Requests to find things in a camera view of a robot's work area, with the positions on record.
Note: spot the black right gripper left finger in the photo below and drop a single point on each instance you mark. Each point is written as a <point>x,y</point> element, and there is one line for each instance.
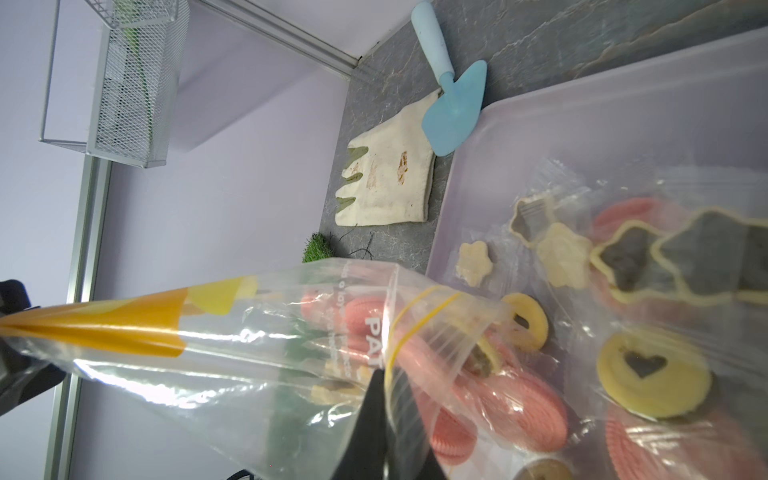
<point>364,457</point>

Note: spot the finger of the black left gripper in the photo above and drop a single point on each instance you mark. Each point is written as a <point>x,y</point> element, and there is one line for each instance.
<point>22,378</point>

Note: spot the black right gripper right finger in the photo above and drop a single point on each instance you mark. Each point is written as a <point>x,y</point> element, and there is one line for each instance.
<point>412,455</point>

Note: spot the ziploc bag with yellow toy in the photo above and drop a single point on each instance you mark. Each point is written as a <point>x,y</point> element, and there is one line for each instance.
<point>271,370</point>

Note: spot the pile of poured cookies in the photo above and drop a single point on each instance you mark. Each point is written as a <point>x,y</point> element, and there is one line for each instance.
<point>662,291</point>

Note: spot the pale star shaped cookie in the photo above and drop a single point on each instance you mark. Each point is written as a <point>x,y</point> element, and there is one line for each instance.
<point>474,263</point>

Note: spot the black thread tangle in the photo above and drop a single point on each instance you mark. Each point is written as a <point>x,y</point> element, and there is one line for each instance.
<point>356,242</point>

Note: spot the green artificial grass mat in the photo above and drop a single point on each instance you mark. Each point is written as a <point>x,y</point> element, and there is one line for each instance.
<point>317,247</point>

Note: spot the cream gardening glove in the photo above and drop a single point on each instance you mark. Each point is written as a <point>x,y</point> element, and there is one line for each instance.
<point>389,177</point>

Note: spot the light blue garden trowel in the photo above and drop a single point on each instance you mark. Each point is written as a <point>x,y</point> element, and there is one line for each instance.
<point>450,121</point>

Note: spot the lilac plastic tray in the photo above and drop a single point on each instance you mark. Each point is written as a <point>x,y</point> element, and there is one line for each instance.
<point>696,116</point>

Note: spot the white mesh wall box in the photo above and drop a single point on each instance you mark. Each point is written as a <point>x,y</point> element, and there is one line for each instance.
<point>136,83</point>

